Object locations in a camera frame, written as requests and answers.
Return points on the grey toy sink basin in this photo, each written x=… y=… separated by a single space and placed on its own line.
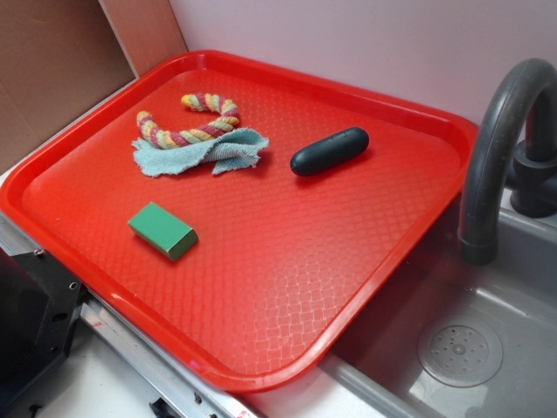
x=376 y=357

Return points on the multicolour twisted rope toy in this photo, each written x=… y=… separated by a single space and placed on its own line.
x=227 y=120

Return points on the grey toy faucet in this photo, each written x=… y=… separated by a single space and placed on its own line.
x=516 y=149

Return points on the grey sink drain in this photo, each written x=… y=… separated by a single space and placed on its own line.
x=460 y=351

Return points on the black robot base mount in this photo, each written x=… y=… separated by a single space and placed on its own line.
x=40 y=303

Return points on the light blue cloth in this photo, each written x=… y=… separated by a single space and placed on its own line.
x=236 y=150

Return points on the green rectangular block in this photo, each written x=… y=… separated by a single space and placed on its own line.
x=163 y=231

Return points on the dark green plastic pickle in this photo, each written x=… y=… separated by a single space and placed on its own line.
x=329 y=152

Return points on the brown cardboard panel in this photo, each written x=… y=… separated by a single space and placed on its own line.
x=59 y=59

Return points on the red plastic tray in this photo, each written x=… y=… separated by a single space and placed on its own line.
x=283 y=263

